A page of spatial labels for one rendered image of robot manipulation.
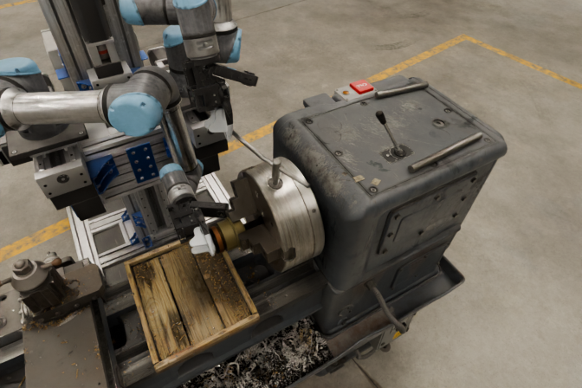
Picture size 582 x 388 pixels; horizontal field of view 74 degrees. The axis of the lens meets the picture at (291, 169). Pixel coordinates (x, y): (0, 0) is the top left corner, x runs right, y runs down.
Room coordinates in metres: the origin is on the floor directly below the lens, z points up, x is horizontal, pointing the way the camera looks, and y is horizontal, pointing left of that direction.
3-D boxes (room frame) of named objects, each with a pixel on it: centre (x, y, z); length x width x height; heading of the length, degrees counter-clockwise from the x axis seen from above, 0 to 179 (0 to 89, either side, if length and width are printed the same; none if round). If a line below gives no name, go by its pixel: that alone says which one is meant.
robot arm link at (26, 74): (0.97, 0.81, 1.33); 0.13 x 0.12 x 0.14; 178
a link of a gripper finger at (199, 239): (0.60, 0.24, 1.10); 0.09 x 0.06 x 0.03; 30
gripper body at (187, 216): (0.69, 0.29, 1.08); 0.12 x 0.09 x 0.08; 30
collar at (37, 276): (0.46, 0.62, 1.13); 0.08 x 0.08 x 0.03
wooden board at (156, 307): (0.56, 0.29, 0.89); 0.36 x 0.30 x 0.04; 31
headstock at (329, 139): (0.93, -0.29, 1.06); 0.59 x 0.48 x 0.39; 121
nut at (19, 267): (0.46, 0.62, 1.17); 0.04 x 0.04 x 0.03
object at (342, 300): (0.93, -0.29, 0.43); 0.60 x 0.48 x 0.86; 121
